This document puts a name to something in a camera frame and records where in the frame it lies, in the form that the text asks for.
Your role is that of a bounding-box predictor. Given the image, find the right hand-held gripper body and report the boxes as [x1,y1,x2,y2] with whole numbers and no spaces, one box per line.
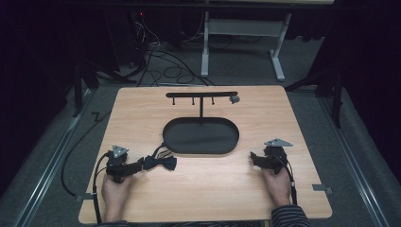
[260,137,294,176]

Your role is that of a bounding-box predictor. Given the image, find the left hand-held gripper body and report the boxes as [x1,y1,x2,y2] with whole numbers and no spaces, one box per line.
[105,144,137,184]

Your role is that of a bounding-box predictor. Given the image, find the dark blue bow tie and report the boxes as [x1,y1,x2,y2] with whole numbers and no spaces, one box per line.
[143,143,178,172]

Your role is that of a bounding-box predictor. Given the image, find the person's left hand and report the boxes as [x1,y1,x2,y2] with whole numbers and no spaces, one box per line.
[100,172,134,206]

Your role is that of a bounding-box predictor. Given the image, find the person's right hand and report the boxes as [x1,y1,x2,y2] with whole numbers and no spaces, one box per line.
[260,166,293,207]

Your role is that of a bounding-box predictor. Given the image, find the grey table clamp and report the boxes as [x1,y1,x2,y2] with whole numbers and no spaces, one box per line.
[311,183,334,196]
[75,192,96,203]

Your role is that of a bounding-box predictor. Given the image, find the black hook rack with tray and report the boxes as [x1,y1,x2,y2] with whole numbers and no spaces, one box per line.
[162,91,240,156]

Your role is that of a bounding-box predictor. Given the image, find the black stand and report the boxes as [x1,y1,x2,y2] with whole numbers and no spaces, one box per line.
[284,67,344,130]
[70,58,138,119]

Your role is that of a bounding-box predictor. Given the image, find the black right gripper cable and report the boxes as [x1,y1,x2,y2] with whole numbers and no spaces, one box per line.
[272,153,299,206]

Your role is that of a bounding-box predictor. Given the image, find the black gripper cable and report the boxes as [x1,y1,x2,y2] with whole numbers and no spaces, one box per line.
[272,153,299,206]
[92,150,113,225]

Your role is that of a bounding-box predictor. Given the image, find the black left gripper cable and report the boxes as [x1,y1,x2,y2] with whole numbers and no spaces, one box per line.
[92,150,113,225]

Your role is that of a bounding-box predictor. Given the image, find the black floor cable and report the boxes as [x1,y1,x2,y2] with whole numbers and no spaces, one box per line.
[61,109,113,198]

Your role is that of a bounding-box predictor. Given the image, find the metal floor rail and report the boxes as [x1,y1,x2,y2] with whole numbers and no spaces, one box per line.
[12,88,94,227]
[316,94,391,227]

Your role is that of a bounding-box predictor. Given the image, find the tangle of floor cables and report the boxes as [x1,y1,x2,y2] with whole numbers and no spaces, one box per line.
[127,10,217,88]

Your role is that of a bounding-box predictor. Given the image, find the white desk frame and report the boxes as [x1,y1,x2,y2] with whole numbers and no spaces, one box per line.
[200,10,293,82]

